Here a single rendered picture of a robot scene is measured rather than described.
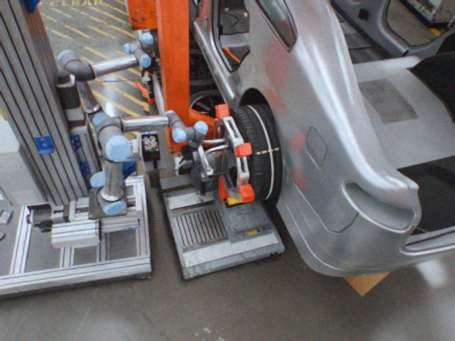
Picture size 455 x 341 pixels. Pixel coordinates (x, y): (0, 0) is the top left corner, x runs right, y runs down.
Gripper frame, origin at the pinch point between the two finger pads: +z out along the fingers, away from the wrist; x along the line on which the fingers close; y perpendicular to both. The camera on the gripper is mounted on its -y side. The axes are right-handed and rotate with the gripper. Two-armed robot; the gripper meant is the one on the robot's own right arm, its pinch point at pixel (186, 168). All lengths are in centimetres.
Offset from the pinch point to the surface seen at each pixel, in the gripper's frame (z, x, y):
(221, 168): -9.3, -15.4, -12.5
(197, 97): 42, -80, 101
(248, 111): -31, -42, 11
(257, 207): 55, -77, -18
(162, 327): 97, 21, -63
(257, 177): -13.7, -32.1, -27.3
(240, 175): -10.3, -24.6, -20.8
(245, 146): -27.9, -24.8, -13.0
